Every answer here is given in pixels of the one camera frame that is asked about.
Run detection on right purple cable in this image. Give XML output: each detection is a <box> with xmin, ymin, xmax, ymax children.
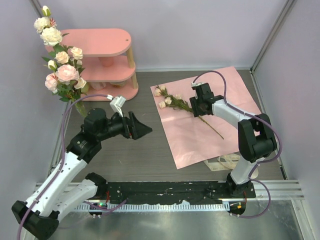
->
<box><xmin>191</xmin><ymin>70</ymin><xmax>283</xmax><ymax>220</ymax></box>

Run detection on cream printed ribbon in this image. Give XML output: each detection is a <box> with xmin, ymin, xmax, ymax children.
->
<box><xmin>203</xmin><ymin>153</ymin><xmax>259</xmax><ymax>179</ymax></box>

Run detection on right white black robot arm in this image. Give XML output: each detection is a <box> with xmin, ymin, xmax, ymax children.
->
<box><xmin>189</xmin><ymin>82</ymin><xmax>277</xmax><ymax>198</ymax></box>

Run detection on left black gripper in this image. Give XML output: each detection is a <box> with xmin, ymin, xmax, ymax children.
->
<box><xmin>97</xmin><ymin>108</ymin><xmax>152</xmax><ymax>141</ymax></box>

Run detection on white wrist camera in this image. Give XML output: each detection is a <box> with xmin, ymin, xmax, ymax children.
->
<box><xmin>191</xmin><ymin>82</ymin><xmax>203</xmax><ymax>89</ymax></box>
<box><xmin>106</xmin><ymin>94</ymin><xmax>126</xmax><ymax>118</ymax></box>

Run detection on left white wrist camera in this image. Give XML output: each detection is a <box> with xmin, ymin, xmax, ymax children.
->
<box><xmin>106</xmin><ymin>94</ymin><xmax>126</xmax><ymax>118</ymax></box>

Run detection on aluminium frame rail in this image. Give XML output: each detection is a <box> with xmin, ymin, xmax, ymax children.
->
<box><xmin>30</xmin><ymin>180</ymin><xmax>306</xmax><ymax>213</ymax></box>

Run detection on clear glass vase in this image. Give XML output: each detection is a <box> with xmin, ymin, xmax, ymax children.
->
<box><xmin>74</xmin><ymin>100</ymin><xmax>88</xmax><ymax>118</ymax></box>

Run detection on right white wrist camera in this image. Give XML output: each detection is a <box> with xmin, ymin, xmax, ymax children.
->
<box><xmin>191</xmin><ymin>82</ymin><xmax>203</xmax><ymax>89</ymax></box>

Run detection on cream rose flower stem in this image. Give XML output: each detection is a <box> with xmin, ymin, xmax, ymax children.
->
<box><xmin>42</xmin><ymin>44</ymin><xmax>85</xmax><ymax>77</ymax></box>

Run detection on purple pink wrapping paper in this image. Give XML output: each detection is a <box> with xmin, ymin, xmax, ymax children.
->
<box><xmin>153</xmin><ymin>66</ymin><xmax>261</xmax><ymax>169</ymax></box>

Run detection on pink mug on shelf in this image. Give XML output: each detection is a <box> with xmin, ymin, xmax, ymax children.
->
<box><xmin>89</xmin><ymin>82</ymin><xmax>107</xmax><ymax>91</ymax></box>

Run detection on yellow green cup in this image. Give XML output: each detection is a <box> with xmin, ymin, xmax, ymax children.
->
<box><xmin>81</xmin><ymin>83</ymin><xmax>90</xmax><ymax>94</ymax></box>

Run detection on pink flower bouquet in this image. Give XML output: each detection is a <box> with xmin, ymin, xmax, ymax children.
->
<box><xmin>153</xmin><ymin>84</ymin><xmax>225</xmax><ymax>140</ymax></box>

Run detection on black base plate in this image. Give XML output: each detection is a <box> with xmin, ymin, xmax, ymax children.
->
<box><xmin>99</xmin><ymin>181</ymin><xmax>256</xmax><ymax>205</ymax></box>

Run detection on orange patterned bowl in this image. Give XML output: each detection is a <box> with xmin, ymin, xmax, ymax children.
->
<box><xmin>109</xmin><ymin>80</ymin><xmax>127</xmax><ymax>88</ymax></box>

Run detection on pink cup on shelf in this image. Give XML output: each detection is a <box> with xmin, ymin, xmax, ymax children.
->
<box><xmin>99</xmin><ymin>56</ymin><xmax>114</xmax><ymax>68</ymax></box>

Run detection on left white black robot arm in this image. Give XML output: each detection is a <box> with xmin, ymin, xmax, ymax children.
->
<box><xmin>11</xmin><ymin>108</ymin><xmax>153</xmax><ymax>240</ymax></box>

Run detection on pink peony flower stem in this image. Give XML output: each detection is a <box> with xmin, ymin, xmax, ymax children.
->
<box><xmin>43</xmin><ymin>57</ymin><xmax>87</xmax><ymax>103</ymax></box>

